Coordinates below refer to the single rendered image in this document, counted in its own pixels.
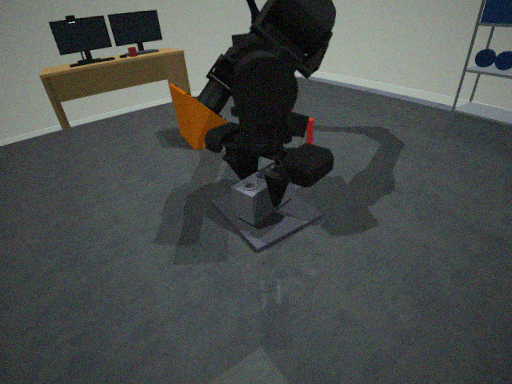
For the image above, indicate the red peg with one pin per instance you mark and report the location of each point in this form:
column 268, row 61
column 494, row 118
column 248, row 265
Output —
column 310, row 131

